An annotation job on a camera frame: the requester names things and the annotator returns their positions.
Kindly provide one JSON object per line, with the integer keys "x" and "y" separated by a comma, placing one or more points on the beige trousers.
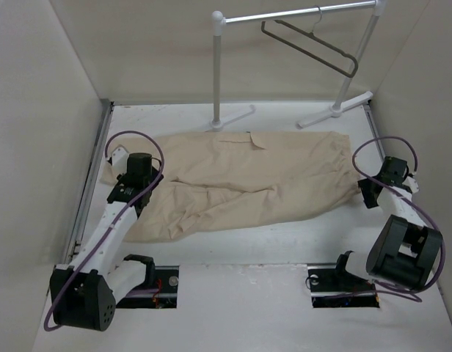
{"x": 217, "y": 181}

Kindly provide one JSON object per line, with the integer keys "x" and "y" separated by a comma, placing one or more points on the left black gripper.
{"x": 153, "y": 176}

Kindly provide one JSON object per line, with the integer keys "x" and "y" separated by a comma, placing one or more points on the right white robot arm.
{"x": 409, "y": 253}

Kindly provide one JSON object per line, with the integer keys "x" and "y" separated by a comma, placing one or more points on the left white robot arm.
{"x": 85, "y": 292}

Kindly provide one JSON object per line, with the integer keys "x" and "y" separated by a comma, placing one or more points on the white clothes rack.
{"x": 341, "y": 104}

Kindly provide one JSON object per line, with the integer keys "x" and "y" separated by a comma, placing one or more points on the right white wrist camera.
{"x": 411, "y": 182}

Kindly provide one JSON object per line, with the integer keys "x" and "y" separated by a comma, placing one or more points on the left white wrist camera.
{"x": 118, "y": 159}

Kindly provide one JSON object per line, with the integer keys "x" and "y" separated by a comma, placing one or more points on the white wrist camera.
{"x": 411, "y": 182}
{"x": 118, "y": 159}

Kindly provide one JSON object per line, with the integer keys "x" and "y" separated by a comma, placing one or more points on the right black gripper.
{"x": 368, "y": 199}

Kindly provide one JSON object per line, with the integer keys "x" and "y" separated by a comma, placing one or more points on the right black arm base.
{"x": 330, "y": 289}

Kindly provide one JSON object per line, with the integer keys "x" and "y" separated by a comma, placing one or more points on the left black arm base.
{"x": 161, "y": 294}

